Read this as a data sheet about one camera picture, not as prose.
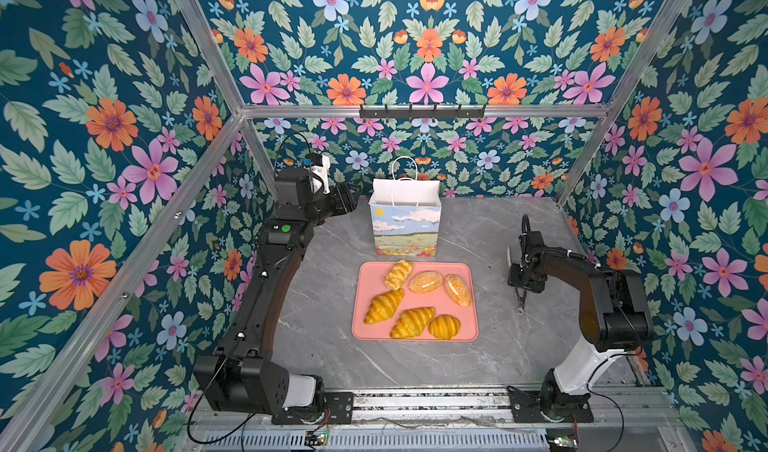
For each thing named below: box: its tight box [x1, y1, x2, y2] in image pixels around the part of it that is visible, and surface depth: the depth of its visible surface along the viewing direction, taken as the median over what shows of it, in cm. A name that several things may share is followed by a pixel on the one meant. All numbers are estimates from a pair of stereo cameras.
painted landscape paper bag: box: [369, 156, 442, 257], surface depth 92 cm
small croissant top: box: [384, 259, 413, 290], surface depth 95 cm
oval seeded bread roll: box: [408, 270, 443, 294], surface depth 94 cm
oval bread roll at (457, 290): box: [444, 274, 471, 307], surface depth 92 cm
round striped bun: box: [428, 314, 461, 340], surface depth 85 cm
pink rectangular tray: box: [352, 262, 479, 342], surface depth 91 cm
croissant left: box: [364, 288, 405, 324], surface depth 89 cm
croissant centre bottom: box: [390, 306, 436, 339], surface depth 86 cm
